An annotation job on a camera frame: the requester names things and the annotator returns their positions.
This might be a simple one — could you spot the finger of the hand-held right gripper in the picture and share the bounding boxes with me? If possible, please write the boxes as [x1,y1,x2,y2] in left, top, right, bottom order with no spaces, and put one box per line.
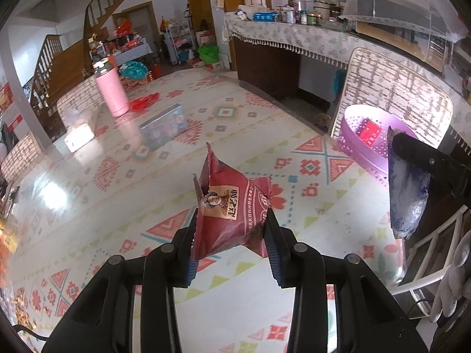
[392,132,471,207]

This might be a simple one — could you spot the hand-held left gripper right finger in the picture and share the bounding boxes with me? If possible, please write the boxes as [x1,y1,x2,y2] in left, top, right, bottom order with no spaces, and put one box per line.
[265,208,429,353]

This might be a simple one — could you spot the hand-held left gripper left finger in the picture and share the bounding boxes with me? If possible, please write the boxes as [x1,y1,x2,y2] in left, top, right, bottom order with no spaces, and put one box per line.
[42,208,199,353]

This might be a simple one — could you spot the blue white plastic packet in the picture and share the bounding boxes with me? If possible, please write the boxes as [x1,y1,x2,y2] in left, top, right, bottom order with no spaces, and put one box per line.
[386,126,431,239]

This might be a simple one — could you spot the bright red packet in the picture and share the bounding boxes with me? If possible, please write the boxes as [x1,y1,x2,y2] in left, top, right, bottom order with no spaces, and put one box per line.
[355,118,383,144]

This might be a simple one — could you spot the dark red snack packet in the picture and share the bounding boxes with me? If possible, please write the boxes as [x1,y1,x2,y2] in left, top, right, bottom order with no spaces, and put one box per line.
[190,142,273,262]

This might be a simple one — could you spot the purple perforated basket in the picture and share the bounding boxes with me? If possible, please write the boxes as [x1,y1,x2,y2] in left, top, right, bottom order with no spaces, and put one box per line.
[339,105,442,177]

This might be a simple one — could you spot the patterned chair back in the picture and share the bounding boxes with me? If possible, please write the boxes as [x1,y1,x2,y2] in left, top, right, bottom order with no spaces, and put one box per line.
[330,47,455,149]

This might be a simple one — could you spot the patterned tablecloth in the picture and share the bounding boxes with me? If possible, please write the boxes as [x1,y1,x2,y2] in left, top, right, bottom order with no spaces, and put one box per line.
[0,71,409,353]

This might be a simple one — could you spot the grey plush toy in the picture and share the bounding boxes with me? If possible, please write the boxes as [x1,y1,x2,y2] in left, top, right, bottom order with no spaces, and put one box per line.
[430,243,471,319]

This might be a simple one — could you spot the clear plastic box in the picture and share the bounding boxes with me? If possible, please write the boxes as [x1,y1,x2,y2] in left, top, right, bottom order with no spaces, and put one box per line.
[139,104,189,151]

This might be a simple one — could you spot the mesh food cover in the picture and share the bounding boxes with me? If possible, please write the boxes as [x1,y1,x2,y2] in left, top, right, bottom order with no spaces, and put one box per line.
[339,0,468,74]

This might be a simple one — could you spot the small white box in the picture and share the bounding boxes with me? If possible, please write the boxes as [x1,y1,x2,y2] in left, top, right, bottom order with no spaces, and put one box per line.
[64,123,97,152]

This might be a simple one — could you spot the red crumpled wrapper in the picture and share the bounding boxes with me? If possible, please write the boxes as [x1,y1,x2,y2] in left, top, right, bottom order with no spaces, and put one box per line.
[130,93,161,111]

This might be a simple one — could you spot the counter with grey cloth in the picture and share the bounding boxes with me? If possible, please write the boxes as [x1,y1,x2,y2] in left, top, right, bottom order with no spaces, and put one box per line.
[224,16,471,113]

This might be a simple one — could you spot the pink thermos bottle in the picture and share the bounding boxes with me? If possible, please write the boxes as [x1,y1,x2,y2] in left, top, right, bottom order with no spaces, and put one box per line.
[92,58,130,117]

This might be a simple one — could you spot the chair with patterned cover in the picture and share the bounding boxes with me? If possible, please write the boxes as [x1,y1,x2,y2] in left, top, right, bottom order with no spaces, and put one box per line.
[55,77,111,136]
[0,131,47,182]

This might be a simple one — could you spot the green plastic bag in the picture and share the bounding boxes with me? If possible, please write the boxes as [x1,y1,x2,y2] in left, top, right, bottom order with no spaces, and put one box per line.
[198,44,219,64]

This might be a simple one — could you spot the white shelf rack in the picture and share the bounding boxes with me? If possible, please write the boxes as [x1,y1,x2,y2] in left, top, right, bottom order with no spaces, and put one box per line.
[164,22,195,65]

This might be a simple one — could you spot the table with checked cloth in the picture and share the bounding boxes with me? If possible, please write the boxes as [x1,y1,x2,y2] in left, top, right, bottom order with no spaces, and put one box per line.
[110,42,153,69]

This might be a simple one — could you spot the wooden staircase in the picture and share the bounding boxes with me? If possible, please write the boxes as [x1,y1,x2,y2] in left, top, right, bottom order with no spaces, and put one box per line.
[29,0,124,136]

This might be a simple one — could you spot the brown wooden door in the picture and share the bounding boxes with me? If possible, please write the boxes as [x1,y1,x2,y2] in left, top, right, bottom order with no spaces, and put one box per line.
[112,2,160,45]

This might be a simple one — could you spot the white metal frame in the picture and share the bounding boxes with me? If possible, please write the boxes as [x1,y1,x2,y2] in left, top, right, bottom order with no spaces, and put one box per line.
[392,208,471,319]

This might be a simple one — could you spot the wooden door frame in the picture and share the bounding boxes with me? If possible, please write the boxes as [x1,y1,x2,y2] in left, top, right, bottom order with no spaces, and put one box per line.
[183,0,216,48]

